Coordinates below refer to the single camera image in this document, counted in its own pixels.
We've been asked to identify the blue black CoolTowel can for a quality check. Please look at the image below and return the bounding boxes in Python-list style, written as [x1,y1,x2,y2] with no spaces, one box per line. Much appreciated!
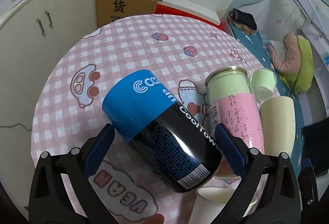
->
[102,70,222,193]

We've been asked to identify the white paper cup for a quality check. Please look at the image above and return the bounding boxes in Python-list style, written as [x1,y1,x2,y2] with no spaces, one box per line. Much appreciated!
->
[187,186,258,224]

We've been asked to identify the small green paper cup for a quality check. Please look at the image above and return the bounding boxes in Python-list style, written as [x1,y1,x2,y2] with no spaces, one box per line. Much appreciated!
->
[250,68,277,101]

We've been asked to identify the pink checkered tablecloth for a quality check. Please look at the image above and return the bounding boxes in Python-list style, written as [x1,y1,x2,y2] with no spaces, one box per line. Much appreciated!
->
[31,14,273,223]

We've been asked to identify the pink green clear canister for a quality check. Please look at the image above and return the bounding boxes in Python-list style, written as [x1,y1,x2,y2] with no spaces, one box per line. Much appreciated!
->
[205,66,265,180]

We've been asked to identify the pink green rolled quilt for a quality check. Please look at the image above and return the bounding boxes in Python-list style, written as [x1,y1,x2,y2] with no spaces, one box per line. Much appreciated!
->
[267,32,315,95]

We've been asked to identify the white pillow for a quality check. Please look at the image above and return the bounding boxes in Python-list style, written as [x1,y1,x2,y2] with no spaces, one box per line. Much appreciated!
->
[270,40,286,61]

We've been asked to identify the teal candy print bedsheet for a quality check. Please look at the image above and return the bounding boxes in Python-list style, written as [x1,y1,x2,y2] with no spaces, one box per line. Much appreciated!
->
[225,23,305,176]

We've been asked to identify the cream curved cabinet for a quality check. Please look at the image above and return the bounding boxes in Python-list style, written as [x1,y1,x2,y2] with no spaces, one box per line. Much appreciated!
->
[1,0,97,214]

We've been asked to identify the folded dark clothes pile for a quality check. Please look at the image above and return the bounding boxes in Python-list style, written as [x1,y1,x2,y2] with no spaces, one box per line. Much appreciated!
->
[227,9,257,35]

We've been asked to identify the red storage bench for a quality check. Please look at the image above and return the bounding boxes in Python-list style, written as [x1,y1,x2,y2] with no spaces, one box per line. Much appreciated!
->
[155,1,221,28]

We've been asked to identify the white board on bench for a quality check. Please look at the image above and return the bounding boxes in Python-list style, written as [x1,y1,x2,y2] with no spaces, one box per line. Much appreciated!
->
[162,0,219,18]

